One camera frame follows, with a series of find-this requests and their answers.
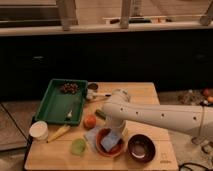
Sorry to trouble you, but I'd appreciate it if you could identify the metal measuring cup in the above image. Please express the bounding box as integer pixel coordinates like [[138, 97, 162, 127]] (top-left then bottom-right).
[[86, 83, 111, 100]]

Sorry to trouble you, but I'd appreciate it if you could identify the dark brown bowl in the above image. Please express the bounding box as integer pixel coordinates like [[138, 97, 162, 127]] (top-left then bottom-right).
[[127, 134, 156, 163]]

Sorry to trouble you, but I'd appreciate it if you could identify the white cup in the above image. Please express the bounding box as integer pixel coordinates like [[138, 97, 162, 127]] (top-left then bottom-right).
[[29, 121, 49, 140]]

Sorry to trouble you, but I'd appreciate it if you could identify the bunch of dark grapes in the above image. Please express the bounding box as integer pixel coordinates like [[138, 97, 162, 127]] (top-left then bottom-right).
[[60, 83, 78, 94]]

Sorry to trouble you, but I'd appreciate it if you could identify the green cucumber piece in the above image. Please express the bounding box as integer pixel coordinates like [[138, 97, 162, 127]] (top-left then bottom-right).
[[95, 109, 106, 120]]

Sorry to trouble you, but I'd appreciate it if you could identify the orange tomato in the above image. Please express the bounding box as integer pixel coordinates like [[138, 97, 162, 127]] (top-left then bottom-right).
[[83, 114, 96, 129]]

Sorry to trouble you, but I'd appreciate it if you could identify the black cable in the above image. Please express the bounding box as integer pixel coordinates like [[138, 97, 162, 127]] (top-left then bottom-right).
[[177, 161, 211, 171]]

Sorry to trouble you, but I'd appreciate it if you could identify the blue sponge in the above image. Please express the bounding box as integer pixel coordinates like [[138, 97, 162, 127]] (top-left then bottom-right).
[[101, 131, 121, 152]]

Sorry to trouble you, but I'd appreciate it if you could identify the green plastic tray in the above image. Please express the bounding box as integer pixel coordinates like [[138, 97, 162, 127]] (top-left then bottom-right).
[[35, 79, 88, 126]]

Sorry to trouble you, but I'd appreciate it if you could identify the red bowl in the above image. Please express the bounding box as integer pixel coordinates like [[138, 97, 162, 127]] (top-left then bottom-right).
[[95, 128, 125, 157]]

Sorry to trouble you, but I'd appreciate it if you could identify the small white object in tray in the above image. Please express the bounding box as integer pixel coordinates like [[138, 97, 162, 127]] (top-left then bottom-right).
[[65, 110, 72, 120]]

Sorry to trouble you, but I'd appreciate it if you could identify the blue cloth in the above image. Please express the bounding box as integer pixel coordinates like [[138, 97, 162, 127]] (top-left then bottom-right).
[[84, 126, 102, 151]]

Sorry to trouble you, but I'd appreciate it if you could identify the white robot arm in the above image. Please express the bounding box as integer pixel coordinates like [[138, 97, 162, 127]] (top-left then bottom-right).
[[102, 89, 213, 141]]

